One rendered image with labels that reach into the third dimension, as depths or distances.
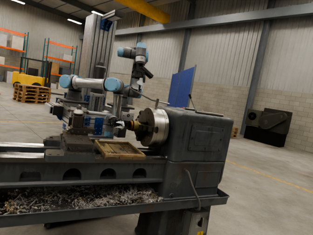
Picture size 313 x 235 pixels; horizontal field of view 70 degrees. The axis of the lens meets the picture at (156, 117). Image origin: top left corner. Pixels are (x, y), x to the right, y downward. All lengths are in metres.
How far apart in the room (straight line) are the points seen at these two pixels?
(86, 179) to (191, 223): 0.94
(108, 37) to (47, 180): 1.55
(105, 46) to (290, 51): 10.40
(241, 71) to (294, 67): 2.43
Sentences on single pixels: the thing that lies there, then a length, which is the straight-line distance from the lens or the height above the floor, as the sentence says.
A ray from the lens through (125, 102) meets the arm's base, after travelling 2.39.
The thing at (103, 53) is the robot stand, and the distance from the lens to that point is 2.49.
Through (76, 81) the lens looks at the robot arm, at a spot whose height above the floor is 1.34.
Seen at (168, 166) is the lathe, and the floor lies 0.82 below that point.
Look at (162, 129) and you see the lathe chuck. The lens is 1.69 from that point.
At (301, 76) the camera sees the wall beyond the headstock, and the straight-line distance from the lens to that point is 11.78.
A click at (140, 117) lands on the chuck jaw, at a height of 1.15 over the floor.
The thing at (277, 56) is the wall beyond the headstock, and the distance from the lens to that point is 12.23.
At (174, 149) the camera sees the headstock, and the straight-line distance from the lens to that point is 1.72.
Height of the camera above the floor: 1.37
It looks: 6 degrees down
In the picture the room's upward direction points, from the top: 10 degrees clockwise
